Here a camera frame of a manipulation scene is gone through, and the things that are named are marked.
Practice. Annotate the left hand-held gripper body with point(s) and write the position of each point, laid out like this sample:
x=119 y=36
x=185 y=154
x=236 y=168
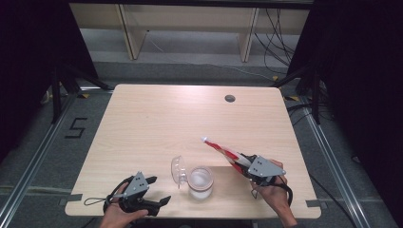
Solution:
x=137 y=186

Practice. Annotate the person's right hand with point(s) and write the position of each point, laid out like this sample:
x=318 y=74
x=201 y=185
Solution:
x=274 y=196

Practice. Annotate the red white sugar pouch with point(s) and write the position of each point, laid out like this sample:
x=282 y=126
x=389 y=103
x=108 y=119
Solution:
x=226 y=152

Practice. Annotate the black curtain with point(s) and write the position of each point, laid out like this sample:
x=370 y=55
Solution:
x=364 y=79
x=31 y=63

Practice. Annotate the pale wooden shelf unit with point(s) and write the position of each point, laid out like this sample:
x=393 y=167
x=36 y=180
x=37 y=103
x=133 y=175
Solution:
x=135 y=38

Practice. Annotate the black metal stand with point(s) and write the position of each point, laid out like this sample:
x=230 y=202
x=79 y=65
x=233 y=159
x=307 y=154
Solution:
x=315 y=95
x=56 y=95

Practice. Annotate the grey tape strip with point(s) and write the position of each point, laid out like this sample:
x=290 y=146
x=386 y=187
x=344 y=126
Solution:
x=71 y=199
x=315 y=203

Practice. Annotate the person's left hand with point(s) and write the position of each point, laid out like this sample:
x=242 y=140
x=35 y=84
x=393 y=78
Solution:
x=114 y=218

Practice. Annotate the clear glass jar hinged lid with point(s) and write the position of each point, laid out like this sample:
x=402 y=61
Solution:
x=199 y=182

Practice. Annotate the metal floor rail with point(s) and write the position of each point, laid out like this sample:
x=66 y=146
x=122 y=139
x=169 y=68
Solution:
x=332 y=167
x=34 y=163

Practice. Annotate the clear glass jar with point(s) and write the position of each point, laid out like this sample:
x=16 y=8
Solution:
x=200 y=180

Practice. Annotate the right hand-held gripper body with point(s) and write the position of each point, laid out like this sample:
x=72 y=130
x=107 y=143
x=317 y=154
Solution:
x=264 y=167

